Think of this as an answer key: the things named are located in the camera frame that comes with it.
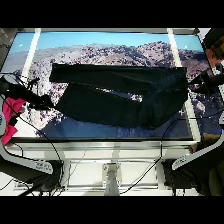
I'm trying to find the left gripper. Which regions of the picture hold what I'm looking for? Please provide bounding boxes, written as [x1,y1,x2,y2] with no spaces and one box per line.
[28,94,55,112]

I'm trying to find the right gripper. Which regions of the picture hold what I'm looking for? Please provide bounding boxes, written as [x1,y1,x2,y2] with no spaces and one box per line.
[188,70,214,95]

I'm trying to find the black pants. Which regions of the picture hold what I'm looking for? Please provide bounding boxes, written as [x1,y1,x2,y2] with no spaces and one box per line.
[49,62,190,130]

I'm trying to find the heap of clothes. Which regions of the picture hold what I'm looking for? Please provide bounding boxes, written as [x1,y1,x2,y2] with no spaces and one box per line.
[201,28,224,70]

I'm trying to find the pink garment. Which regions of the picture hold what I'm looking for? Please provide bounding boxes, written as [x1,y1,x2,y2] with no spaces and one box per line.
[1,97,28,146]

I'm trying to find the black cable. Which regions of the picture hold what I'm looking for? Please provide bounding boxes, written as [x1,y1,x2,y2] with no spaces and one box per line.
[119,113,224,195]
[0,94,65,165]

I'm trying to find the silver frame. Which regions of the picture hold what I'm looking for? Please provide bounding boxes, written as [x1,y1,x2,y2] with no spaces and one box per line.
[0,139,224,197]

